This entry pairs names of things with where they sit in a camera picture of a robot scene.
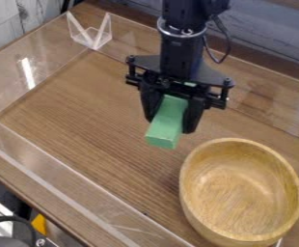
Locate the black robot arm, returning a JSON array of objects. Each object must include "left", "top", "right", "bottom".
[{"left": 125, "top": 0, "right": 235, "bottom": 134}]

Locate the clear acrylic corner bracket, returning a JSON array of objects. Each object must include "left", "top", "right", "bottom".
[{"left": 65, "top": 13, "right": 112, "bottom": 50}]

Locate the black cable bottom left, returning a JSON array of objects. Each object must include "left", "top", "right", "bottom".
[{"left": 0, "top": 215, "right": 40, "bottom": 247}]

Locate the green rectangular block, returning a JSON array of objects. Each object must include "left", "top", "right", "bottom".
[{"left": 145, "top": 96, "right": 188, "bottom": 149}]

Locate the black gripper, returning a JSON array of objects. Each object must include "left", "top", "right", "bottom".
[{"left": 125, "top": 18, "right": 235, "bottom": 134}]

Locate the yellow and black equipment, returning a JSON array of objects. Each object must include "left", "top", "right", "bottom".
[{"left": 12, "top": 205, "right": 60, "bottom": 247}]

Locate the brown wooden bowl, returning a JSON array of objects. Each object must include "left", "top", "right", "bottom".
[{"left": 178, "top": 138, "right": 299, "bottom": 247}]

